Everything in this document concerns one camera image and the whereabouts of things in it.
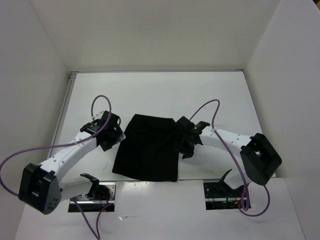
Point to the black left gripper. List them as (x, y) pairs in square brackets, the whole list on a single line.
[(119, 136)]

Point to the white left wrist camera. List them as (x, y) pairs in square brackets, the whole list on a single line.
[(103, 115)]

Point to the black skirt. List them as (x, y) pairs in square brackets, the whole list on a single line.
[(149, 150)]

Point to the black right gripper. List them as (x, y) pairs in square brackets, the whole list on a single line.
[(187, 152)]

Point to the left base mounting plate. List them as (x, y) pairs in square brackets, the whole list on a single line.
[(102, 199)]

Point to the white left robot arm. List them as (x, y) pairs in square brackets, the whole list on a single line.
[(42, 186)]

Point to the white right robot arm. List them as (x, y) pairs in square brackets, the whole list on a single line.
[(259, 158)]

